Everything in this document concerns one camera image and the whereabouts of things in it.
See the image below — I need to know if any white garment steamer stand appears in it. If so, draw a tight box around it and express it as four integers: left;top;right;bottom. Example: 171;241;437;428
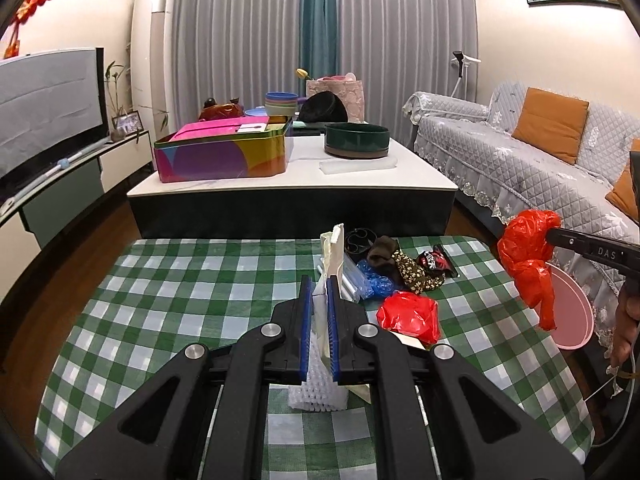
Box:
450;50;482;98

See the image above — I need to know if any flat screen television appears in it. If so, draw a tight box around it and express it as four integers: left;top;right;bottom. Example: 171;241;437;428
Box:
0;47;110;181

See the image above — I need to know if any teal curtain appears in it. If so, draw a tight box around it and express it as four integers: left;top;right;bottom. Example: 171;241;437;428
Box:
299;0;342;96

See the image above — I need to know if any photo frame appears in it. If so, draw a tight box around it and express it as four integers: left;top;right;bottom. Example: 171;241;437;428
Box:
111;112;145;137

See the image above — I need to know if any red teapot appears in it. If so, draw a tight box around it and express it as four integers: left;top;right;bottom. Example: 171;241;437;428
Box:
198;96;244;122

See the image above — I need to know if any dark floral sock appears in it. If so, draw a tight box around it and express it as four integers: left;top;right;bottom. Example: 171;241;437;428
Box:
391;250;446;294

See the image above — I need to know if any green bamboo plant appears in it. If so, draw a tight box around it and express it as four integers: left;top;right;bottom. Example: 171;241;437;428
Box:
105;42;133;133

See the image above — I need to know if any stack of coloured bowls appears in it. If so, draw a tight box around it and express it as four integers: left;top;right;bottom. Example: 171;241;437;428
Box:
265;91;299;118

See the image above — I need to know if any pink plastic bin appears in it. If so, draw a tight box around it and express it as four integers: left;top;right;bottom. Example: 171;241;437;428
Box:
547;260;596;351

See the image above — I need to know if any colourful tin box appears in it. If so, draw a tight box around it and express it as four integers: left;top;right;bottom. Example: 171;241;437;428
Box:
153;116;294;184

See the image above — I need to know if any white television stand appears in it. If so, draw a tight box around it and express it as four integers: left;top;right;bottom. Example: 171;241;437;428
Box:
0;129;155;248

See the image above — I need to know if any grey quilted sofa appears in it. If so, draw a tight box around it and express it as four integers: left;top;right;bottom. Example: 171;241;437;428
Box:
402;80;640;376

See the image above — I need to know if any white plastic rod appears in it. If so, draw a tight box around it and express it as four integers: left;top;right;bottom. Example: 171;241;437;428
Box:
0;142;108;208

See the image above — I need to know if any white top coffee table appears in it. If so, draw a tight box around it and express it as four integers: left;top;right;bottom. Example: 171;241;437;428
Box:
126;135;460;241

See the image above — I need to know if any pink box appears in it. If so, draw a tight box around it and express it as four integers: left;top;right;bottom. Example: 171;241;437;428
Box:
170;119;271;142

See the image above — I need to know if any grey curtain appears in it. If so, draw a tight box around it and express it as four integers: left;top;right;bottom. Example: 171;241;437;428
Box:
167;0;481;136

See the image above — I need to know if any red plastic bag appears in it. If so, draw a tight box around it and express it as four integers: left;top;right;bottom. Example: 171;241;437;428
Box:
376;290;442;346
497;210;563;332

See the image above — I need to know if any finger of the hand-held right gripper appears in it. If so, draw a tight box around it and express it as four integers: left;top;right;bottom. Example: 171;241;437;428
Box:
546;229;588;260

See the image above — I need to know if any blue plastic bag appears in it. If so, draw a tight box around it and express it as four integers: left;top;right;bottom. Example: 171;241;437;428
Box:
356;260;403;302

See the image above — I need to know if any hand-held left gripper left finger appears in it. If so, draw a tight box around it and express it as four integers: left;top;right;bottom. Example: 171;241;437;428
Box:
56;274;315;480

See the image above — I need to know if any black coiled band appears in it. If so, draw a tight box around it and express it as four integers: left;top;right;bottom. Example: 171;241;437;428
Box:
345;228;383;257

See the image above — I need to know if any person's right hand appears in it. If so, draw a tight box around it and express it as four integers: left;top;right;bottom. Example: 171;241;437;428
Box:
610;290;640;372

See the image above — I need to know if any beige paper card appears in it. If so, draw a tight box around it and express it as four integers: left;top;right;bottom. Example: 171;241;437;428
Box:
387;331;431;357

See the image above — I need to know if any green checkered tablecloth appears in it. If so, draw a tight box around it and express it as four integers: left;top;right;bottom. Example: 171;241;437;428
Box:
37;235;596;480

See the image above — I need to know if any white cable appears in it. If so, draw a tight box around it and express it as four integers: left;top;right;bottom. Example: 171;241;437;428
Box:
585;360;640;451

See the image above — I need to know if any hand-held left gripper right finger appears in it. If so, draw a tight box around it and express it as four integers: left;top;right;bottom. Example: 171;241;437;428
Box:
326;276;586;480

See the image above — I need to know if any dark green round tin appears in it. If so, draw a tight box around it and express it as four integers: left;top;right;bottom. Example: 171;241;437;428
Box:
323;122;391;160

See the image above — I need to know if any red knot wall decoration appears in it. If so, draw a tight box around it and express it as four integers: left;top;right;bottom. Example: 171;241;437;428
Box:
4;0;63;59

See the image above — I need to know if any white standing air conditioner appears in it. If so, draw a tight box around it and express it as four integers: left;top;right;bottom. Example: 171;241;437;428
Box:
131;0;177;133

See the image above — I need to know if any black snack wrapper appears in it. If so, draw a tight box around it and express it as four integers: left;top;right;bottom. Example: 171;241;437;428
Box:
417;244;460;279

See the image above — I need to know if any black hat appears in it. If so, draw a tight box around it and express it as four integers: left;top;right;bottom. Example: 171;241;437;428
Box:
297;91;348;125

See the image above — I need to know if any pink gift bag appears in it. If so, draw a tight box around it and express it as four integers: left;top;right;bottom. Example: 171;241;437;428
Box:
306;74;365;123

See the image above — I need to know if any orange cushion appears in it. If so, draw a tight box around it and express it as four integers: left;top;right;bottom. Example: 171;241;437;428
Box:
605;152;640;223
511;87;591;165

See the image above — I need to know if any white foam net sleeve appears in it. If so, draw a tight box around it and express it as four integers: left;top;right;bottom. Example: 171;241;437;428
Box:
287;280;349;412

